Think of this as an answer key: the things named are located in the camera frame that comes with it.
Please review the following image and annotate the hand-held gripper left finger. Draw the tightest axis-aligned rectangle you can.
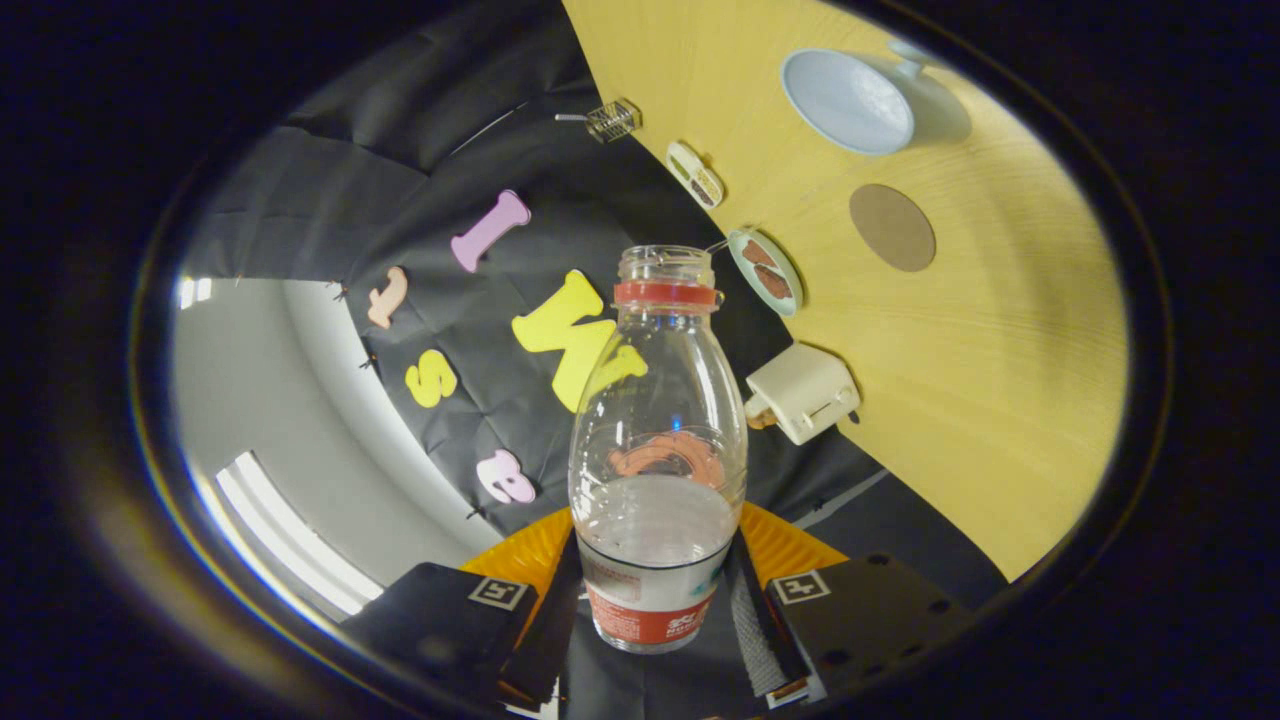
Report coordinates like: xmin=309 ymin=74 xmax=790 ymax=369
xmin=340 ymin=505 xmax=583 ymax=711

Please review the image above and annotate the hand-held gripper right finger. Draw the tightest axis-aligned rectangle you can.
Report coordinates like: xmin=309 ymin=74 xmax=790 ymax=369
xmin=725 ymin=500 xmax=976 ymax=709

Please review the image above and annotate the clear plastic juice bottle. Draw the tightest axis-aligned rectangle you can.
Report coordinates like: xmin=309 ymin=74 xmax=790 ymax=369
xmin=567 ymin=244 xmax=749 ymax=654

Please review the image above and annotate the brown round coaster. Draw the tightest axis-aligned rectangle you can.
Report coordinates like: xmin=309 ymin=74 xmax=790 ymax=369
xmin=849 ymin=183 xmax=938 ymax=273

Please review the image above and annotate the white cup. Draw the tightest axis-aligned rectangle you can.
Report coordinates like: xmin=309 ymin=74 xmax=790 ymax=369
xmin=780 ymin=38 xmax=973 ymax=157

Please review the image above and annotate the white toaster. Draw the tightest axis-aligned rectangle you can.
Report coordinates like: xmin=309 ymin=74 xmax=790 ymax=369
xmin=744 ymin=343 xmax=862 ymax=446

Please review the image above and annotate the long ceiling light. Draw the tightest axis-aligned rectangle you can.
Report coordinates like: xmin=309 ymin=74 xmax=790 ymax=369
xmin=215 ymin=450 xmax=386 ymax=616

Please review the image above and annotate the pale green plate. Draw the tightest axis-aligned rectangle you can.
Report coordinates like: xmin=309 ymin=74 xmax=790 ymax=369
xmin=727 ymin=228 xmax=804 ymax=318

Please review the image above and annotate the wooden table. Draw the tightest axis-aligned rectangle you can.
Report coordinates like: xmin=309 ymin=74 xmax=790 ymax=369
xmin=562 ymin=0 xmax=1131 ymax=583

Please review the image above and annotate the white divided sauce dish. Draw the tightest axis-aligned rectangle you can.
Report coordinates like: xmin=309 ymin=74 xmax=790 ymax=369
xmin=666 ymin=141 xmax=725 ymax=209

